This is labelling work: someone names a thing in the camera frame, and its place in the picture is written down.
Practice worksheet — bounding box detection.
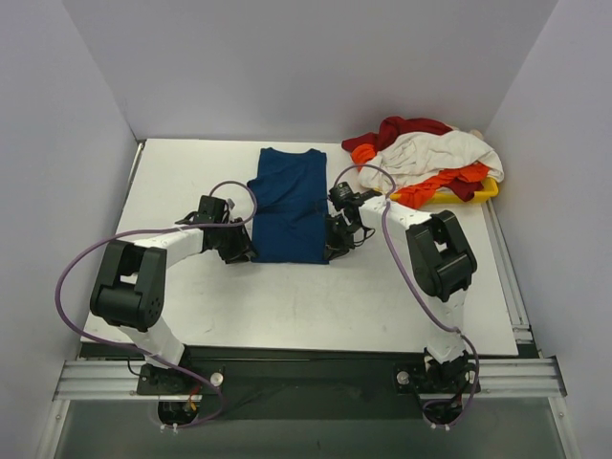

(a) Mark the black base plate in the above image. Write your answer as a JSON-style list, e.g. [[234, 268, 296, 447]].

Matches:
[[137, 347, 480, 425]]

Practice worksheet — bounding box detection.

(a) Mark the white t-shirt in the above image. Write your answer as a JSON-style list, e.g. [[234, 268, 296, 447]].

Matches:
[[358, 130, 505, 192]]

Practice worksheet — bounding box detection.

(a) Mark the aluminium mounting rail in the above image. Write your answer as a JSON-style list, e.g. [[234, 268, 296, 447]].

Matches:
[[54, 359, 567, 401]]

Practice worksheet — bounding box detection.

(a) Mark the yellow plastic bin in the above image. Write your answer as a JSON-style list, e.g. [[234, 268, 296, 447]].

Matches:
[[391, 177, 498, 208]]

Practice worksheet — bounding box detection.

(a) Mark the orange t-shirt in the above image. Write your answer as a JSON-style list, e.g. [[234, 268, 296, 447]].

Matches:
[[341, 141, 492, 208]]

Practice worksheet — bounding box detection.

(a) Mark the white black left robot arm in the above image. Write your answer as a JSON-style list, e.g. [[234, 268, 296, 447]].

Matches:
[[90, 219, 255, 394]]

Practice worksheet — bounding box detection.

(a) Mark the dark red t-shirt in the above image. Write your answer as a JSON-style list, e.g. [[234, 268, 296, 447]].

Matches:
[[341, 116, 489, 191]]

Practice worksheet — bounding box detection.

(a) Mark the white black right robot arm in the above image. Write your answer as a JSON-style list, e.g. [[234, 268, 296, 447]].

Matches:
[[324, 186, 477, 390]]

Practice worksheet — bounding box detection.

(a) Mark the blue Mickey Mouse t-shirt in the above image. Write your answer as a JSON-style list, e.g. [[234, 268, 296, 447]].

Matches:
[[248, 147, 328, 265]]

